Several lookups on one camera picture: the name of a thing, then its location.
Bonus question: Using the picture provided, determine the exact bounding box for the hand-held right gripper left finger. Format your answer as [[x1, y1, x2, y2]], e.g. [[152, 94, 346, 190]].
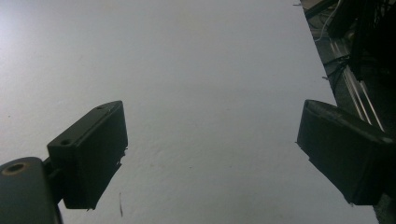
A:
[[47, 100, 129, 210]]

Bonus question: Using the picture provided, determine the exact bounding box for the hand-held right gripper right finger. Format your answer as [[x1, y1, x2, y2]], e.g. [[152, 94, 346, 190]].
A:
[[296, 99, 396, 206]]

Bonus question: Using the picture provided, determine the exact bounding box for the metal stand rail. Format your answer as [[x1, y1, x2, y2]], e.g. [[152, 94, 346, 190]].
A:
[[330, 40, 386, 133]]

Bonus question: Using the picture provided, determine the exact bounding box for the black cable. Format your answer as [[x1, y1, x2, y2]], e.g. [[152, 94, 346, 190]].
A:
[[322, 55, 352, 89]]

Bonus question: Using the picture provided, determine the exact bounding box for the white cable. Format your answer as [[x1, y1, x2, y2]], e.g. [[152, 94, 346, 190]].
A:
[[313, 0, 343, 43]]

